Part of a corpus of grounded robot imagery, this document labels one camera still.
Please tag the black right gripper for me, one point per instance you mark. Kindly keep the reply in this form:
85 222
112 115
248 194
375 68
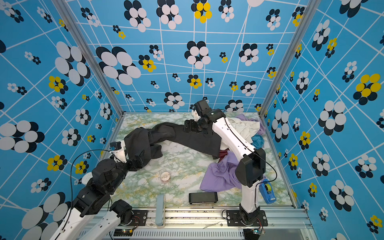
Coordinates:
192 122

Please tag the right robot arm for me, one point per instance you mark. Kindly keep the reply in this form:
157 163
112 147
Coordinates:
252 164

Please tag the aluminium corner post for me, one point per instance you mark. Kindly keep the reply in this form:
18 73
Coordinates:
310 11
78 36

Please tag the purple cloth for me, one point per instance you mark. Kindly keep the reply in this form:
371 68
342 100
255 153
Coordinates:
221 176

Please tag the aluminium corner post left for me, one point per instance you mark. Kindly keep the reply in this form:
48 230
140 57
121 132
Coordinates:
78 36

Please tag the aluminium front rail frame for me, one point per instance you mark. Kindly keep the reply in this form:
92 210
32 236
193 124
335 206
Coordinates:
208 223

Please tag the maroon shirt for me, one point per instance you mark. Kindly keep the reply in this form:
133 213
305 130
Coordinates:
222 154

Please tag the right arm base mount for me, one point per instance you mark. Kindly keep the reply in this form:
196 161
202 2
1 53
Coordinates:
237 218

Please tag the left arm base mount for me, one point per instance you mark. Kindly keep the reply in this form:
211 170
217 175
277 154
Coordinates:
134 218

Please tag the black rectangular box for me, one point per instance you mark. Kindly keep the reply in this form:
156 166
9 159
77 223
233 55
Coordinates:
203 198

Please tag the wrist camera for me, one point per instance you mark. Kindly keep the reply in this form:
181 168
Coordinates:
200 109
118 151

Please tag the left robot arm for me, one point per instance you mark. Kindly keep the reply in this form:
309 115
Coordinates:
106 178

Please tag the white shirt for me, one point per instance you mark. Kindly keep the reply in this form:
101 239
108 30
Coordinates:
247 129

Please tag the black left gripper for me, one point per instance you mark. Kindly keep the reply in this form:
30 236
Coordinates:
135 166

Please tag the blue tape dispenser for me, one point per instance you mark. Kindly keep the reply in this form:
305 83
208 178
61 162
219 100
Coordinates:
267 191

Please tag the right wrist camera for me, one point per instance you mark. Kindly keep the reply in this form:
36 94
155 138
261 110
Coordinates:
200 109

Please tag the grey-blue bar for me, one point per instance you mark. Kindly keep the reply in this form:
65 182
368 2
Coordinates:
160 211

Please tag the dark grey cloth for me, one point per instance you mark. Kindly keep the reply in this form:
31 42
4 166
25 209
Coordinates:
149 139

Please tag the teal cloth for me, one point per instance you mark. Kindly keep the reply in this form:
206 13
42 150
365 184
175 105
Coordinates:
258 141

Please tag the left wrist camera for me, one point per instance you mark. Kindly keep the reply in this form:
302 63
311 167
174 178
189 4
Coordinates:
118 151

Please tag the aluminium corner post right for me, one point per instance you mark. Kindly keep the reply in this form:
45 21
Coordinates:
310 11

